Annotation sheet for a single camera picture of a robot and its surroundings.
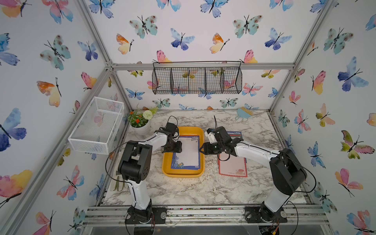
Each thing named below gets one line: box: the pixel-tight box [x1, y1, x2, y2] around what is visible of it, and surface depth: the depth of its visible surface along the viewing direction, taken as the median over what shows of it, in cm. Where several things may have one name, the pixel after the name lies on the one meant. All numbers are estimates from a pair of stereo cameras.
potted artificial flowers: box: [127, 106, 159, 135], surface depth 100 cm
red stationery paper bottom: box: [217, 151, 248, 178], surface depth 91 cm
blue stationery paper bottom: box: [171, 135, 201, 171], surface depth 95 cm
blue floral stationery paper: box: [226, 131, 243, 140], surface depth 109 cm
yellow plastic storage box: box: [162, 126, 206, 179], surface depth 92 cm
